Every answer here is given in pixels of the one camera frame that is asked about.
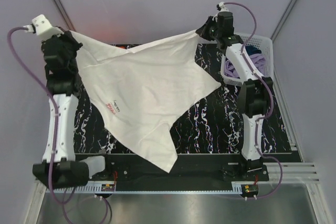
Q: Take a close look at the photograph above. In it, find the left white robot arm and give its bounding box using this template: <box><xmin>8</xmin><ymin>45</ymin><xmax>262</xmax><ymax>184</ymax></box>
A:
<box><xmin>33</xmin><ymin>27</ymin><xmax>113</xmax><ymax>190</ymax></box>

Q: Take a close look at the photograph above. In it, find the dark blue t shirt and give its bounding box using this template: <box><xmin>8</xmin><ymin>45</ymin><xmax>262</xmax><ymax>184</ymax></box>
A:
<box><xmin>245</xmin><ymin>45</ymin><xmax>262</xmax><ymax>56</ymax></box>

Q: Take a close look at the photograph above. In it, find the slotted cable duct rail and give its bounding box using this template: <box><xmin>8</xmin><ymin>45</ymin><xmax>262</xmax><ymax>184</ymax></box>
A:
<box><xmin>52</xmin><ymin>182</ymin><xmax>259</xmax><ymax>194</ymax></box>

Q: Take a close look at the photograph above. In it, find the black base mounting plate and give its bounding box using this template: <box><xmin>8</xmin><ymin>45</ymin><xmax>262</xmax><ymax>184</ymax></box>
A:
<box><xmin>106</xmin><ymin>154</ymin><xmax>269</xmax><ymax>183</ymax></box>

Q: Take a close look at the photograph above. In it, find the white plastic laundry basket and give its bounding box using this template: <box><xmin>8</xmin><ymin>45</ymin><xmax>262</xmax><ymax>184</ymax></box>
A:
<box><xmin>220</xmin><ymin>35</ymin><xmax>274</xmax><ymax>86</ymax></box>

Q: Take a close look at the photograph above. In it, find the lilac t shirt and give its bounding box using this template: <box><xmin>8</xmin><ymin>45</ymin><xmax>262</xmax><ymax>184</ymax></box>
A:
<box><xmin>224</xmin><ymin>53</ymin><xmax>266</xmax><ymax>79</ymax></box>

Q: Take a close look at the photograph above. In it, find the white t shirt red print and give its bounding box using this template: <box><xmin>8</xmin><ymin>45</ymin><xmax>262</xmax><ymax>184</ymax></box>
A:
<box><xmin>73</xmin><ymin>31</ymin><xmax>220</xmax><ymax>172</ymax></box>

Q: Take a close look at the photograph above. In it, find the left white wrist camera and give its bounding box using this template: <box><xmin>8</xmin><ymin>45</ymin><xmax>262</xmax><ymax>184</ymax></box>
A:
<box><xmin>23</xmin><ymin>14</ymin><xmax>64</xmax><ymax>41</ymax></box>

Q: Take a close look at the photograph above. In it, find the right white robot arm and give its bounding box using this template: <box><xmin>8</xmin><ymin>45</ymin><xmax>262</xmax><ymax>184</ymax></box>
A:
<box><xmin>196</xmin><ymin>10</ymin><xmax>274</xmax><ymax>180</ymax></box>

